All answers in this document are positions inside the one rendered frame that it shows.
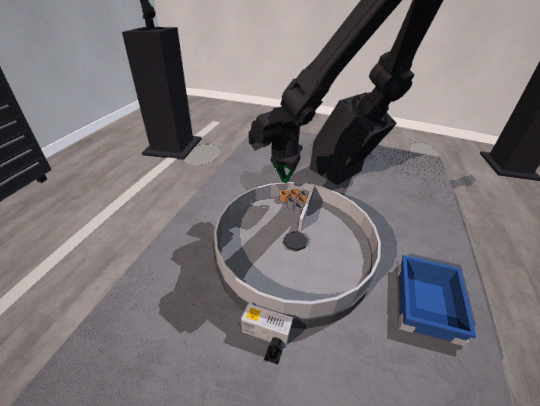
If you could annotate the blue open crate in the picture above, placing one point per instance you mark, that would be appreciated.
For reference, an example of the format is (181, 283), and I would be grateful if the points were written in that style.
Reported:
(437, 294)

